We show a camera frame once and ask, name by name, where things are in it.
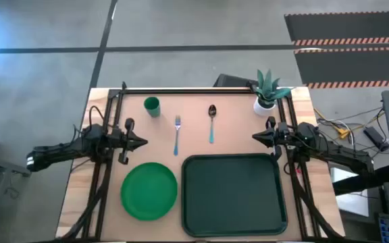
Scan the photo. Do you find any black metal rig frame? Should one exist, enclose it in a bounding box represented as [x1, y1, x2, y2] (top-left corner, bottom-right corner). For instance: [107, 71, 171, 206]
[57, 82, 346, 242]

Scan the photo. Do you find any blue-handled metal spoon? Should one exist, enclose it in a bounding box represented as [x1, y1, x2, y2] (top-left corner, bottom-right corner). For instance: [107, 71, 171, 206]
[208, 104, 217, 144]

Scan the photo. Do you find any green plant in white pot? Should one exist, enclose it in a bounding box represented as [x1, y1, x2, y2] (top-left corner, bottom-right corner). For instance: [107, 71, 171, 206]
[250, 69, 293, 117]

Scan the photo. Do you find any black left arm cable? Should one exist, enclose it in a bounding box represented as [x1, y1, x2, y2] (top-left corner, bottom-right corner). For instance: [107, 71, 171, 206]
[72, 105, 114, 142]

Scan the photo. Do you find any black orange-striped floor mat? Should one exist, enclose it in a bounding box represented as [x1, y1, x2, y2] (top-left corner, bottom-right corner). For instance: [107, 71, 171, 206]
[294, 47, 389, 89]
[284, 11, 389, 47]

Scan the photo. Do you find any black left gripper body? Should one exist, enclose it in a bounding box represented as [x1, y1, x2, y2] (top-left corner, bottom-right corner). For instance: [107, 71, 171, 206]
[112, 117, 136, 165]

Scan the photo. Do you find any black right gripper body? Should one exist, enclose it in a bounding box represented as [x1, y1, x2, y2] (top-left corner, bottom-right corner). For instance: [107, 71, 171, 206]
[266, 116, 288, 162]

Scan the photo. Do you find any green plastic cup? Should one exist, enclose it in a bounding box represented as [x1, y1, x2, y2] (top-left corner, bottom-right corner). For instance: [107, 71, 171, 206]
[143, 97, 161, 118]

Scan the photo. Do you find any blue-handled metal fork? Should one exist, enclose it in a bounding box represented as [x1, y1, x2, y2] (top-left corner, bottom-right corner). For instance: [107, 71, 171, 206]
[173, 115, 182, 157]

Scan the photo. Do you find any white box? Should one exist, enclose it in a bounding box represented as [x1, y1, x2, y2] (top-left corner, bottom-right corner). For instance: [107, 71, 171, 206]
[331, 167, 371, 217]

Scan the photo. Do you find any dark green serving tray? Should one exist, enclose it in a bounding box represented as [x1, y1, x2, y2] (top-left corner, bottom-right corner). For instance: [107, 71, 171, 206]
[181, 153, 288, 238]

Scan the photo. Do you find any yellow floor cable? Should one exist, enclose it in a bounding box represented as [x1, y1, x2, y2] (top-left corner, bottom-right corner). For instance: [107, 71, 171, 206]
[314, 107, 384, 139]

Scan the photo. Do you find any black chair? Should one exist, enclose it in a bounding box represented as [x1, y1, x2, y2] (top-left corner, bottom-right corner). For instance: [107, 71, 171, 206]
[213, 73, 259, 89]

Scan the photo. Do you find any black power adapter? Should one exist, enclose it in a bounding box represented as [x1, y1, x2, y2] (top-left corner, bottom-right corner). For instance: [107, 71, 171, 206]
[363, 126, 389, 152]

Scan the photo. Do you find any green plastic plate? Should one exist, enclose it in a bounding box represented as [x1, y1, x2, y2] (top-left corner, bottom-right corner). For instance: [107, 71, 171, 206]
[120, 162, 178, 222]

